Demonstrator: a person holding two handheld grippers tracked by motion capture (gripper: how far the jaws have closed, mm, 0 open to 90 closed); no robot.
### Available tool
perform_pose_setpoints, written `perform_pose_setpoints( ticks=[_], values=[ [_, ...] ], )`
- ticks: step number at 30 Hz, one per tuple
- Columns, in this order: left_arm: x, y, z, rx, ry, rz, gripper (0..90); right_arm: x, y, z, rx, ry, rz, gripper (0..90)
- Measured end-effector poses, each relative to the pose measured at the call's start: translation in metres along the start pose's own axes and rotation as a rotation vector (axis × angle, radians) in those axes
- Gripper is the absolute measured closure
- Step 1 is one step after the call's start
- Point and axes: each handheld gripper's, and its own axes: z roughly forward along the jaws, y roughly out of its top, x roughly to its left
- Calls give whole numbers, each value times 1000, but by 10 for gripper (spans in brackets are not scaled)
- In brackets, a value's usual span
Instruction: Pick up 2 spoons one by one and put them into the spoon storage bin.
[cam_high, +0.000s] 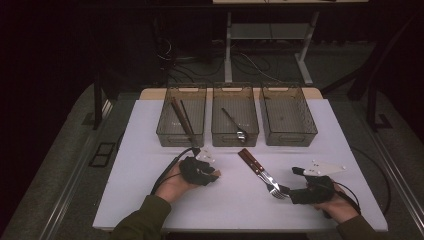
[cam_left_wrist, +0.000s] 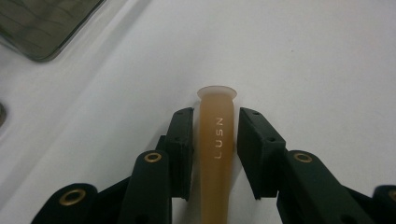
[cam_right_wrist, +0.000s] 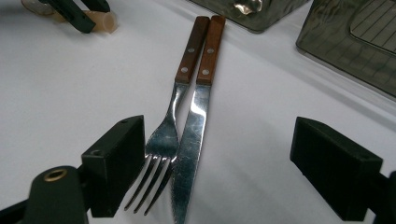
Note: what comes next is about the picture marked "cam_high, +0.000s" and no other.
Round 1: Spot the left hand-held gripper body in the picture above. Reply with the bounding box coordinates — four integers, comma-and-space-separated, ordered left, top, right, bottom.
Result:
179, 148, 218, 187

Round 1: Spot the tangle of floor cables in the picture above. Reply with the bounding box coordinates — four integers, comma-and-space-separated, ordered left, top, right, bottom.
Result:
154, 33, 301, 85

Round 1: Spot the person's left hand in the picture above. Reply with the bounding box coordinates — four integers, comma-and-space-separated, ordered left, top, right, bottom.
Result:
154, 163, 201, 204

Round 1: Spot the right hand-held gripper cable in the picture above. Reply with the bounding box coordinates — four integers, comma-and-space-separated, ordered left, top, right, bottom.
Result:
331, 146, 392, 219

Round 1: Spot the aluminium floor rail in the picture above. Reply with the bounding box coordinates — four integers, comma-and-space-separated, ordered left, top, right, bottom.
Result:
349, 98, 424, 234
38, 98, 114, 240

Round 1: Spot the person's right hand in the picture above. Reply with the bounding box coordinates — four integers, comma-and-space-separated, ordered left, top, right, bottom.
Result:
313, 184, 360, 224

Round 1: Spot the smoky transparent plastic bin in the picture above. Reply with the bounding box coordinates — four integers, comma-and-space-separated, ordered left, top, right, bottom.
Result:
259, 82, 319, 148
155, 83, 208, 148
211, 82, 260, 148

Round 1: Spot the brown wooden chopstick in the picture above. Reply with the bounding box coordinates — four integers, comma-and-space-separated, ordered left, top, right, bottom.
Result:
172, 97, 199, 147
170, 97, 198, 146

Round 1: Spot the left hand-held gripper cable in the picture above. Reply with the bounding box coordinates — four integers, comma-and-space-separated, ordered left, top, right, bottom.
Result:
149, 147, 201, 196

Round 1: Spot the black-handled metal spoon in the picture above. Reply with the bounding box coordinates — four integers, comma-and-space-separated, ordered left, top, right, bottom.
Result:
221, 107, 248, 144

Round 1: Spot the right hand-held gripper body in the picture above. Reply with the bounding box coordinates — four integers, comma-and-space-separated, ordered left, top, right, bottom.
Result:
299, 159, 348, 205

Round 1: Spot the black metal stand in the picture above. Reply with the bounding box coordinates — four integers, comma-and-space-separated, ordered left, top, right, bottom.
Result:
321, 13, 421, 133
82, 66, 121, 132

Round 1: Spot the wooden-handled metal fork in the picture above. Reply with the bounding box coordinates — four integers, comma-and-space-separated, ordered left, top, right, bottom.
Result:
237, 151, 290, 201

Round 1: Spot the white metal desk frame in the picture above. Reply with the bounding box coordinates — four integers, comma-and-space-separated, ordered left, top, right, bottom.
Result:
212, 0, 370, 87

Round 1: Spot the hand-held gripper cable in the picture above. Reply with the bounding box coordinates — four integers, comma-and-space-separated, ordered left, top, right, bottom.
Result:
149, 147, 201, 196
331, 146, 392, 219

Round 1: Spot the black chopstick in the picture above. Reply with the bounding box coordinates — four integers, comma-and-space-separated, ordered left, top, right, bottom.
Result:
180, 99, 195, 135

